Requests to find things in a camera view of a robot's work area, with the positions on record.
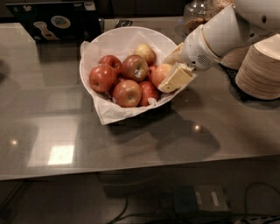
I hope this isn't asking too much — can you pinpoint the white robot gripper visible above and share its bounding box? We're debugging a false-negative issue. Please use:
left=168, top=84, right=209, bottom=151
left=158, top=24, right=221, bottom=94

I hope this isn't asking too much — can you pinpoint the yellow-red apple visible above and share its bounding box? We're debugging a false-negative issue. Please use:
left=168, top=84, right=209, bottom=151
left=151, top=64, right=172, bottom=88

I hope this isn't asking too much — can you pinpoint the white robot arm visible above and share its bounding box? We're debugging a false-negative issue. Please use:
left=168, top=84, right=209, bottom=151
left=158, top=0, right=280, bottom=93

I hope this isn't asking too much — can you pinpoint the small red apple middle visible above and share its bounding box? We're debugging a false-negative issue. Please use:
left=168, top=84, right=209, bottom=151
left=146, top=65, right=158, bottom=82

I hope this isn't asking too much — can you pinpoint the red apple front right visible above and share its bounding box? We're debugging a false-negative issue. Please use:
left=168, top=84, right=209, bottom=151
left=139, top=81, right=158, bottom=106

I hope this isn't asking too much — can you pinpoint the yellow apple at back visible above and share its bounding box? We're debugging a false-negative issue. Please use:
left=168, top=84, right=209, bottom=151
left=134, top=43, right=157, bottom=66

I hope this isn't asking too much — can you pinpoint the red apple with sticker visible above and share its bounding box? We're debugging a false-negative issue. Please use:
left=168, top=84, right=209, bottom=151
left=122, top=54, right=149, bottom=82

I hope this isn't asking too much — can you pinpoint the white bowl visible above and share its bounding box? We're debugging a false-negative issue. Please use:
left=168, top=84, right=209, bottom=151
left=79, top=25, right=188, bottom=112

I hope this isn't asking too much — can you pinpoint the red apple front centre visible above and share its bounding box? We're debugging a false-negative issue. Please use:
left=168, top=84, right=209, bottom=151
left=112, top=80, right=142, bottom=108

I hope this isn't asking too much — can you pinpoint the red apple back left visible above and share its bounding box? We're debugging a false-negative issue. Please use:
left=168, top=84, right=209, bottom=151
left=99, top=54, right=122, bottom=74

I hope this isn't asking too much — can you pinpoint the black tray mat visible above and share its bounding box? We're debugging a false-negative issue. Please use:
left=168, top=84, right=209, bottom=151
left=220, top=65, right=249, bottom=102

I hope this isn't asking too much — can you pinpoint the paper plate stack back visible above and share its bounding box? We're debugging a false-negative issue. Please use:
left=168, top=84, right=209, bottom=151
left=220, top=46, right=250, bottom=70

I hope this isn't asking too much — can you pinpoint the paper plate stack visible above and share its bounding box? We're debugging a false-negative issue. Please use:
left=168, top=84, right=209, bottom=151
left=220, top=46, right=250, bottom=70
left=235, top=34, right=280, bottom=100

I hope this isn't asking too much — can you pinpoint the glass jar with cereal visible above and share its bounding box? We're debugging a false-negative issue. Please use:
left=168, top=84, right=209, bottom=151
left=183, top=0, right=218, bottom=35

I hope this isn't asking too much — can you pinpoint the dark small packet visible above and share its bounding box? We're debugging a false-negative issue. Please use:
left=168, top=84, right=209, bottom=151
left=115, top=19, right=133, bottom=28

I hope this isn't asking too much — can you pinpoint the paper plate stack front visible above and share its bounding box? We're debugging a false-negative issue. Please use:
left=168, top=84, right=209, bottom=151
left=235, top=34, right=280, bottom=100

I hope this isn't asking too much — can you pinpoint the white paper liner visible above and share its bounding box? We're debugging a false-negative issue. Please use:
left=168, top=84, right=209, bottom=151
left=80, top=31, right=198, bottom=126

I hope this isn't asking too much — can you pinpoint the black laptop with stickers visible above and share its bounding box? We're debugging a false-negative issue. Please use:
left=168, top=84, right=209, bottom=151
left=6, top=1, right=102, bottom=42

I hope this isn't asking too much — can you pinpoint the dark power adapter box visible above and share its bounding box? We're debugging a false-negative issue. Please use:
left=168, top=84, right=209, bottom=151
left=172, top=185, right=232, bottom=216

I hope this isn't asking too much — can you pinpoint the black floor cable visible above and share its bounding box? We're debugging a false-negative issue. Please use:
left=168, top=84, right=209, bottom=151
left=106, top=181, right=280, bottom=224

